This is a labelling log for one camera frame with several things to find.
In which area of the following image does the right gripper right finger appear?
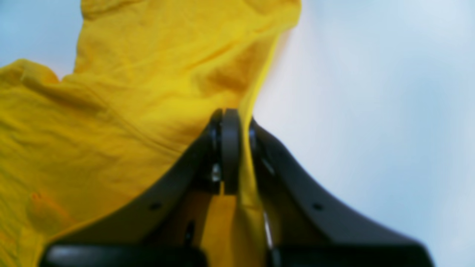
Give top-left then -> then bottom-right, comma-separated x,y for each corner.
249,120 -> 434,267

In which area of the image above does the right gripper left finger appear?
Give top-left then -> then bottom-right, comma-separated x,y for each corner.
41,109 -> 239,267

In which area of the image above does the orange yellow T-shirt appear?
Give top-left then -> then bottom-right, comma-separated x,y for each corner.
1,0 -> 301,267

